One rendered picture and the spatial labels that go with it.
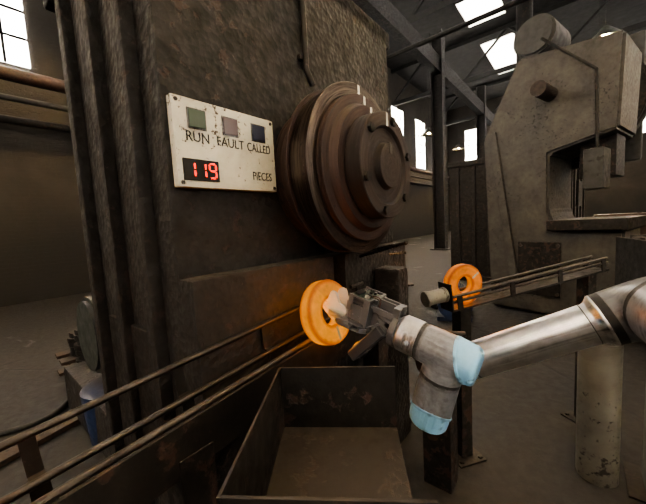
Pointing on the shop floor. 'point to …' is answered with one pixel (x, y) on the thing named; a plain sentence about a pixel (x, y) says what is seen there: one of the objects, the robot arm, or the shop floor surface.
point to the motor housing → (441, 455)
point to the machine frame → (276, 289)
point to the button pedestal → (644, 480)
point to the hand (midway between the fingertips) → (324, 304)
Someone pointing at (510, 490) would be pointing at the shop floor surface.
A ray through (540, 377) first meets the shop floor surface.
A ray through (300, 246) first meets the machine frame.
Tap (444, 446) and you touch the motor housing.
